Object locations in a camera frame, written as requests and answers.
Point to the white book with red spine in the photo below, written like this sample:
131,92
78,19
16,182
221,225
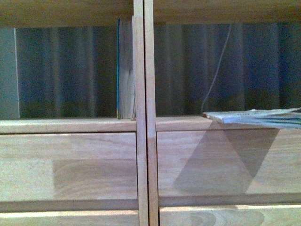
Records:
276,118

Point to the right wooden shelf unit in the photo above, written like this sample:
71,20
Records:
204,12

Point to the wooden shelf unit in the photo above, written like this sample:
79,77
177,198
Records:
204,12
37,13

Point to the left wooden shelf unit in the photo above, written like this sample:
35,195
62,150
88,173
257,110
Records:
37,13

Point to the upper right wooden drawer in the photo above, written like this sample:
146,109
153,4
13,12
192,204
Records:
229,162

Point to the wooden drawer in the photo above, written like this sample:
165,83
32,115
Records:
229,162
95,166
231,215
71,218

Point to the dark pleated curtain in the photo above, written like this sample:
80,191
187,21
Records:
71,72

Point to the lower left wooden drawer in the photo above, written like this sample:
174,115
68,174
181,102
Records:
71,218

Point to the upper left wooden drawer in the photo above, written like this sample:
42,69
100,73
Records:
95,166

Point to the lower right wooden drawer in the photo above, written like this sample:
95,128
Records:
231,215

